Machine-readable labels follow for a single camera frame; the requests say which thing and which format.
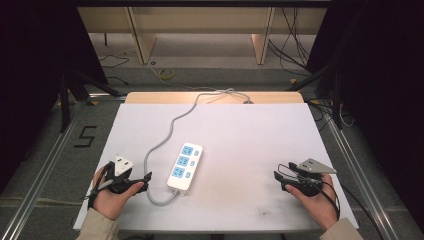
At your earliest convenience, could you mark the black metal stand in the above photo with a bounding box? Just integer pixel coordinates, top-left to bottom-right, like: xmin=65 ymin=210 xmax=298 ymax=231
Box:
xmin=285 ymin=62 xmax=345 ymax=131
xmin=58 ymin=68 xmax=123 ymax=134

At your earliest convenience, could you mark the yellow tape roll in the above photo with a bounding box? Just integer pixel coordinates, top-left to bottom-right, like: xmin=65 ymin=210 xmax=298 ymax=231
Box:
xmin=157 ymin=67 xmax=175 ymax=81

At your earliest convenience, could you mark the bundle of black cables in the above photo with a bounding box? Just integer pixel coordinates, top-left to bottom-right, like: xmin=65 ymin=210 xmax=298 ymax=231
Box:
xmin=267 ymin=6 xmax=316 ymax=78

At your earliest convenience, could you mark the aluminium floor rail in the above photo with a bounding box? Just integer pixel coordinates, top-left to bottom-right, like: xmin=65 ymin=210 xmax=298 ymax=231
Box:
xmin=322 ymin=111 xmax=401 ymax=240
xmin=0 ymin=99 xmax=88 ymax=240

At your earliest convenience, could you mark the grey power strip cable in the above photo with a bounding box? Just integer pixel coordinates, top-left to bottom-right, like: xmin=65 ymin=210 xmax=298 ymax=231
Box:
xmin=143 ymin=87 xmax=253 ymax=207

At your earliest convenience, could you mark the white table cover sheet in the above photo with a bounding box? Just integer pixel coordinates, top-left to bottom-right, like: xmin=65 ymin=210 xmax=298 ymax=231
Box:
xmin=72 ymin=102 xmax=360 ymax=233

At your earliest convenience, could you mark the thin black floor cable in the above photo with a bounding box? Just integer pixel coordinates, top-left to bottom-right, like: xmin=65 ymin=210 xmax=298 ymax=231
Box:
xmin=98 ymin=53 xmax=131 ymax=86

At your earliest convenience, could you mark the white power strip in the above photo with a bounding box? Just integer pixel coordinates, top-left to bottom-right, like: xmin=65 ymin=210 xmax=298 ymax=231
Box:
xmin=166 ymin=142 xmax=205 ymax=192

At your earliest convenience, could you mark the person's left hand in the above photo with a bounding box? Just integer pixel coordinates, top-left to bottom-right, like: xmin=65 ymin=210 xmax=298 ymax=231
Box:
xmin=91 ymin=165 xmax=145 ymax=222

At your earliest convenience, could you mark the white floor cable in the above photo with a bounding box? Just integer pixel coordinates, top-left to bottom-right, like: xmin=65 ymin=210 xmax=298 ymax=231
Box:
xmin=147 ymin=61 xmax=218 ymax=92

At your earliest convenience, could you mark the person's right hand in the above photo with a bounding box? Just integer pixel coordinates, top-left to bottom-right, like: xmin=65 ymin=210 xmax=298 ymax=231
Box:
xmin=284 ymin=173 xmax=340 ymax=232

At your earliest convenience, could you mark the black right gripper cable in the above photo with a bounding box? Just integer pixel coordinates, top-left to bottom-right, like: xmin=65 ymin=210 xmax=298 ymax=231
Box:
xmin=309 ymin=177 xmax=342 ymax=221

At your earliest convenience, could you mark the dark curtain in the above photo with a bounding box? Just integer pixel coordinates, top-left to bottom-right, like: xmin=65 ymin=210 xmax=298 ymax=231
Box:
xmin=305 ymin=0 xmax=424 ymax=232
xmin=0 ymin=0 xmax=110 ymax=195

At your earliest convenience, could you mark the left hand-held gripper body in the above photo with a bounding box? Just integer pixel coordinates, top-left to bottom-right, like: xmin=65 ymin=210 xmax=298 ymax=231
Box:
xmin=102 ymin=154 xmax=136 ymax=195

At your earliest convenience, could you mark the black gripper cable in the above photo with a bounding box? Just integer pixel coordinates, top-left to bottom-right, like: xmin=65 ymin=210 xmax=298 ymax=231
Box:
xmin=87 ymin=162 xmax=115 ymax=211
xmin=309 ymin=177 xmax=342 ymax=221

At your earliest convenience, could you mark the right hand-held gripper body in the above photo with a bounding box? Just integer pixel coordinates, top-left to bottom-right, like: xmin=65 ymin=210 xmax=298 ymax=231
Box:
xmin=288 ymin=158 xmax=338 ymax=198

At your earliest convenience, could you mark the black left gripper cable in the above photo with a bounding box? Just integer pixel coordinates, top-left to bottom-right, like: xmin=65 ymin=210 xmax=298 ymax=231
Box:
xmin=87 ymin=162 xmax=115 ymax=211

